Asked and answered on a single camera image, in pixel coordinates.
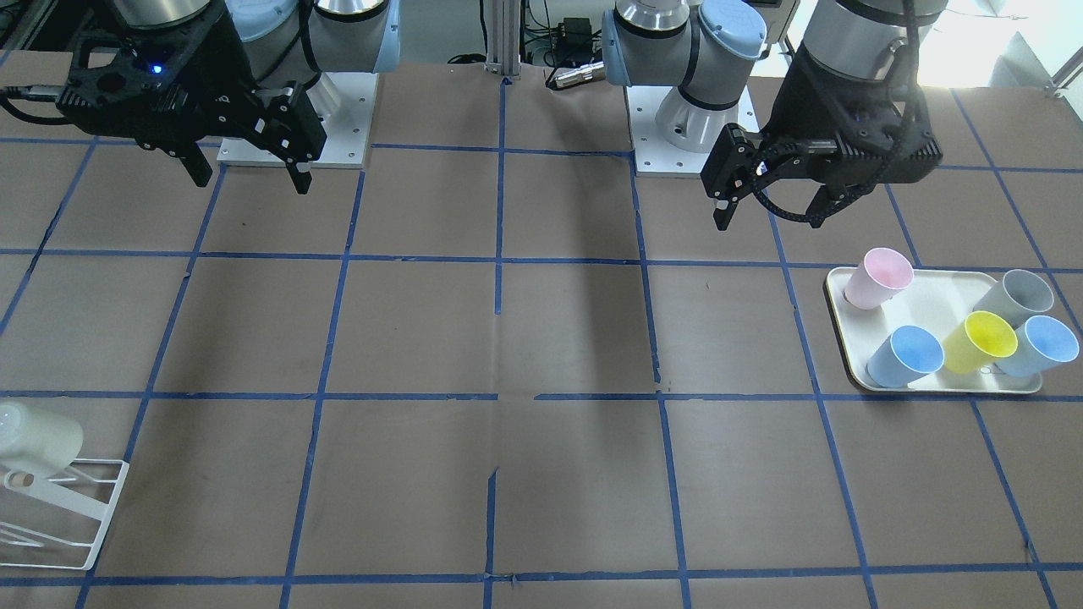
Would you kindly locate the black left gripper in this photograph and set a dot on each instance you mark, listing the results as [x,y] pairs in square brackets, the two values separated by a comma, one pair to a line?
[810,95]

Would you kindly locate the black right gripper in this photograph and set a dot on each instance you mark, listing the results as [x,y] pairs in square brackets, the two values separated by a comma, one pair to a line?
[217,52]

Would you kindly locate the white plastic cup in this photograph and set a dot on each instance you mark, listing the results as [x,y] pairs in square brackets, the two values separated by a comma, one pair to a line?
[37,441]

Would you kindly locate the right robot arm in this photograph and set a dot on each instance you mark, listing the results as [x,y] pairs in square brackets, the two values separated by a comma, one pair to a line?
[301,40]

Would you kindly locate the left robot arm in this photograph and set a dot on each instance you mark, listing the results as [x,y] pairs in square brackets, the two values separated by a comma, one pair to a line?
[708,50]

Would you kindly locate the pink plastic cup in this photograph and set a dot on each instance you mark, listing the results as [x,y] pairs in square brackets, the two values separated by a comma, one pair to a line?
[881,274]

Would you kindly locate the light blue cup near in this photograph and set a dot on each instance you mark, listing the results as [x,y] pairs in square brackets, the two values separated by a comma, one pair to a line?
[907,354]

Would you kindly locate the light blue cup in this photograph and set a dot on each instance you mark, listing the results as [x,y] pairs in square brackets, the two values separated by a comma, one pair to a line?
[1043,343]
[907,354]

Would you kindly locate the yellow plastic cup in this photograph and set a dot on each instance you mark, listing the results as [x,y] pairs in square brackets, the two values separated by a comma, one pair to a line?
[982,338]

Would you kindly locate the grey plastic cup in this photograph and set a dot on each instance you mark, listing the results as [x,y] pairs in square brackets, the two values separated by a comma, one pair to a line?
[1017,297]

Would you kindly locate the light blue cup far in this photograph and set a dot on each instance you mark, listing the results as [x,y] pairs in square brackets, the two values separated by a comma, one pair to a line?
[1043,343]

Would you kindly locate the cream plastic tray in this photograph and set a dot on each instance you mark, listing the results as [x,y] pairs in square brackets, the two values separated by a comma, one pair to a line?
[938,301]

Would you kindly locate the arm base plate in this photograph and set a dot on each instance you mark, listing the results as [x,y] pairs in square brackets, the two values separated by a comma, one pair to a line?
[346,103]
[660,144]

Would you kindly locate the silver cable connector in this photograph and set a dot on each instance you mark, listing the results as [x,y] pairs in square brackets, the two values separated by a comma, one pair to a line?
[563,79]

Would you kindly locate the aluminium frame post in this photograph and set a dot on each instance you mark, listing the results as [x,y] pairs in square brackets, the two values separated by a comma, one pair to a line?
[503,23]

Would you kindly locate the white wire cup rack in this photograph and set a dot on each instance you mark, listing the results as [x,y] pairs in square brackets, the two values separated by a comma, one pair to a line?
[85,496]

